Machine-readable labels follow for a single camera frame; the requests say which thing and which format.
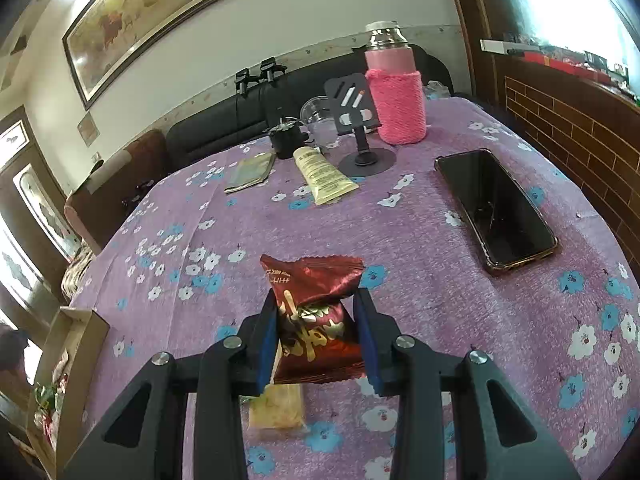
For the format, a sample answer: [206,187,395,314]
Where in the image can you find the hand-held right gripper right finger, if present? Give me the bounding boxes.
[353,287,581,480]

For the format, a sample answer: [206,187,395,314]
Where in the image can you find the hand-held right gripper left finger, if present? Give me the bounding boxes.
[65,289,278,480]

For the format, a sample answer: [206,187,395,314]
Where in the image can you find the dark red snack packet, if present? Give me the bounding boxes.
[260,254,368,385]

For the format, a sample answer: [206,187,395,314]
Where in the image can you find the brown cardboard box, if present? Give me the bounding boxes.
[25,306,111,478]

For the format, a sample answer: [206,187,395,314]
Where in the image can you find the beige cracker packet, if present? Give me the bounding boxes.
[248,384,307,433]

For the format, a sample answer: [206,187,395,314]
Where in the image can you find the purple floral tablecloth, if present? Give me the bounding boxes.
[65,95,640,480]

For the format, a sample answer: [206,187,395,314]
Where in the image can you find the cream lotion tube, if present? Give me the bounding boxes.
[292,146,360,207]

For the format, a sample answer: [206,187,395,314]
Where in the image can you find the grey green pouch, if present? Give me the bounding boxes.
[224,152,277,195]

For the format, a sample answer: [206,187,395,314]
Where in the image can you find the black smartphone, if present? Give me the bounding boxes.
[434,148,559,276]

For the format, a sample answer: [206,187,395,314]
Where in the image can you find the black ashtray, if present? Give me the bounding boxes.
[268,117,311,160]

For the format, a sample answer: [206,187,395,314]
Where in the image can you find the brown armchair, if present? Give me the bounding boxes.
[64,130,168,256]

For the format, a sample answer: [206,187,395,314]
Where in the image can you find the black sofa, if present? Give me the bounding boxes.
[165,45,453,171]

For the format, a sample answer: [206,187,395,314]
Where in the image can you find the clear plastic cup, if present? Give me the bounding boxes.
[300,95,341,148]

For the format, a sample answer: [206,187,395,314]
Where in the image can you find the black phone stand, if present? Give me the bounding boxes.
[324,72,397,178]

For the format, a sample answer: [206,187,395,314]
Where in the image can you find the bottle with pink knitted sleeve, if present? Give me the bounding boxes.
[364,21,428,146]

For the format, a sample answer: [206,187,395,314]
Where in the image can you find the black clip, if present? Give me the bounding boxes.
[235,68,258,98]
[260,57,287,86]

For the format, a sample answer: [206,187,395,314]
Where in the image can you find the wooden glass door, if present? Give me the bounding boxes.
[0,105,83,321]

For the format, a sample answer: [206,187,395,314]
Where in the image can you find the small wall notice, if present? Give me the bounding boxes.
[77,112,98,143]

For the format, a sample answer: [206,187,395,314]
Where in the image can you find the framed wall painting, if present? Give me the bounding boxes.
[62,0,258,111]

